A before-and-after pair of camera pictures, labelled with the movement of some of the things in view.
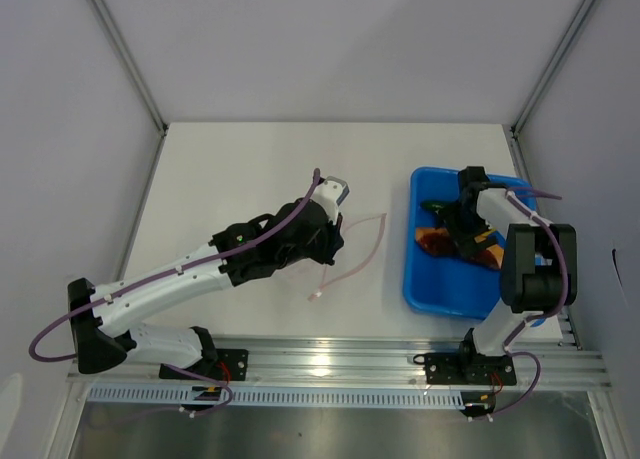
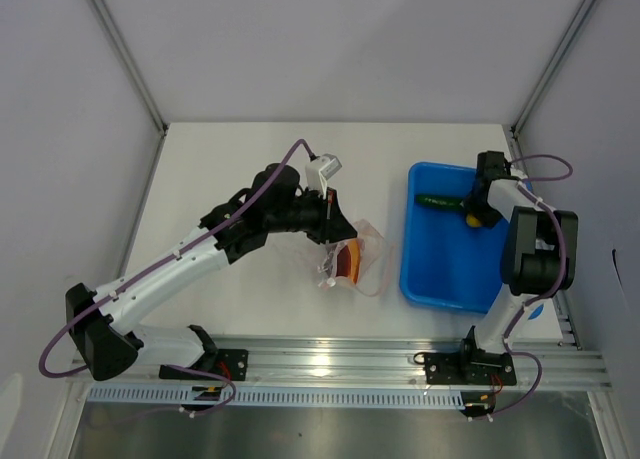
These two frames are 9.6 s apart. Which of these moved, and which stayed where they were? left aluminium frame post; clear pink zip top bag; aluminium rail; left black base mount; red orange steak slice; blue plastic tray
Moved: clear pink zip top bag; red orange steak slice
Stayed: left aluminium frame post; blue plastic tray; left black base mount; aluminium rail
